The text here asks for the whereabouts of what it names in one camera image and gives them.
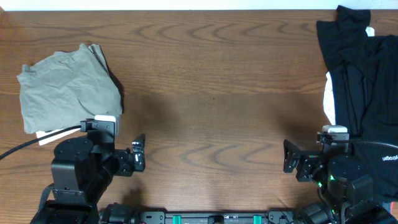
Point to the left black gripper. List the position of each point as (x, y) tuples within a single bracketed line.
[(129, 158)]

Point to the black garment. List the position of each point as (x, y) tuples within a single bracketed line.
[(364, 75)]

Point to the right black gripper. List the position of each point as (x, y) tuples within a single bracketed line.
[(309, 160)]

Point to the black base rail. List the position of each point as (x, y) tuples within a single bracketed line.
[(214, 217)]

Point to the folded white printed t-shirt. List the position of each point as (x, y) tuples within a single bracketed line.
[(51, 136)]

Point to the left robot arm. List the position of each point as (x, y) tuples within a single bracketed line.
[(82, 170)]

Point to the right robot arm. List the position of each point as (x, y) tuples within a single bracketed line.
[(345, 185)]

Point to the khaki green shorts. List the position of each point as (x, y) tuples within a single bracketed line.
[(65, 88)]

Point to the white garment under pile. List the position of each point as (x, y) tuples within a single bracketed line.
[(328, 100)]

